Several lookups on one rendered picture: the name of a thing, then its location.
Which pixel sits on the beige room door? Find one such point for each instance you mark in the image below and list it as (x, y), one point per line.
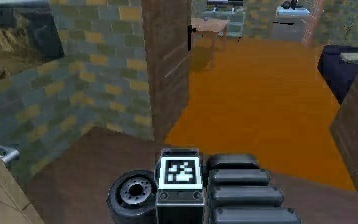
(3, 196)

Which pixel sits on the black television set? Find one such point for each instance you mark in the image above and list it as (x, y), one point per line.
(224, 3)

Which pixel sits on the brown wooden room door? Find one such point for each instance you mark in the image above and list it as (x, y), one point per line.
(355, 133)
(167, 66)

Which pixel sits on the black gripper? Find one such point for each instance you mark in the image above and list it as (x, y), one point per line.
(133, 196)

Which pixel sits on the pale blue shelf unit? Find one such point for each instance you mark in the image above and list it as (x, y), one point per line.
(225, 20)

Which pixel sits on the framed landscape wall picture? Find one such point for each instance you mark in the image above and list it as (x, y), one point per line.
(17, 36)

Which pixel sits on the dark blue sofa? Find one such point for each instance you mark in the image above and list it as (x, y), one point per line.
(337, 70)

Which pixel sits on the light wooden table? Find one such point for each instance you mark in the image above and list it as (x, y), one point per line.
(209, 26)

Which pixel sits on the pale blue table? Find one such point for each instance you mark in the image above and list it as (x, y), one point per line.
(292, 12)

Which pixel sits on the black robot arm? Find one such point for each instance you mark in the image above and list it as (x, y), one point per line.
(243, 196)

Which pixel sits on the pale cushion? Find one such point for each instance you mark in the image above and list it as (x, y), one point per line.
(353, 57)

